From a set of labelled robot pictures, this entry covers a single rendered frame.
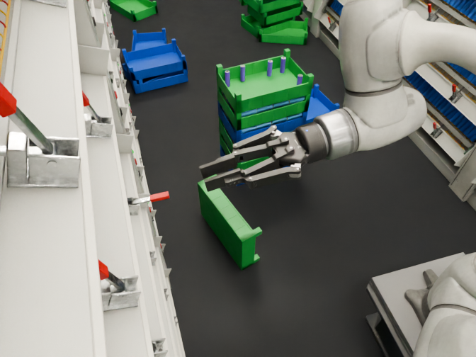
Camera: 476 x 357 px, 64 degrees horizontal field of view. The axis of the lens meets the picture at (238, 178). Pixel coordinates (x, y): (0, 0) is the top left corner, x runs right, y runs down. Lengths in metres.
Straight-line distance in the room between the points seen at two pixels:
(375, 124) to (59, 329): 0.63
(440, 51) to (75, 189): 0.58
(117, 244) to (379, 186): 1.42
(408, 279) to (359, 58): 0.75
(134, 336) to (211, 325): 0.94
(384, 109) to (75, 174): 0.58
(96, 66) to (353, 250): 1.14
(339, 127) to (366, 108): 0.06
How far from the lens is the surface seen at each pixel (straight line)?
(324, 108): 2.06
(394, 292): 1.22
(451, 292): 1.03
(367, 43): 0.69
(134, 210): 0.73
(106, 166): 0.55
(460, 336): 0.90
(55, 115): 0.32
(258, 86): 1.48
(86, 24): 0.69
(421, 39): 0.69
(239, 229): 1.27
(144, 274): 0.67
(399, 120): 0.76
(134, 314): 0.43
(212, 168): 0.72
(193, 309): 1.37
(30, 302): 0.22
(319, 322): 1.37
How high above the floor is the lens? 1.27
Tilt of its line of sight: 49 degrees down
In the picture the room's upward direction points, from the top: straight up
